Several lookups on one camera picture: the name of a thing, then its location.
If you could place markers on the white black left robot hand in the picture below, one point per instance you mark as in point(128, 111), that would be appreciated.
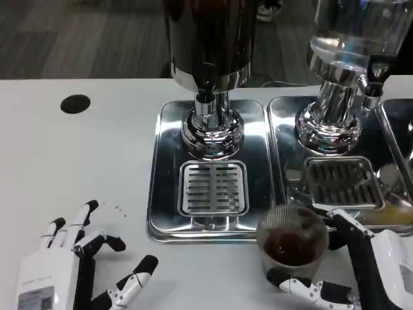
point(45, 268)

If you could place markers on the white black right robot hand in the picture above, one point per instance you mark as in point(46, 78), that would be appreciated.
point(387, 268)

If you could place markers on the clear ribbed glass cup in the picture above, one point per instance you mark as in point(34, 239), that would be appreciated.
point(290, 245)

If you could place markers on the steel slotted drip grid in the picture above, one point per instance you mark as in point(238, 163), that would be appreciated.
point(338, 184)
point(213, 187)

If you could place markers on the steel drip tray base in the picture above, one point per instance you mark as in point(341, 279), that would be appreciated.
point(398, 129)
point(290, 135)
point(164, 181)

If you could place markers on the clear tank drink dispenser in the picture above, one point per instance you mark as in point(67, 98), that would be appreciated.
point(351, 38)

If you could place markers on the dark tank drink dispenser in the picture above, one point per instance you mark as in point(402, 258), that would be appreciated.
point(209, 38)

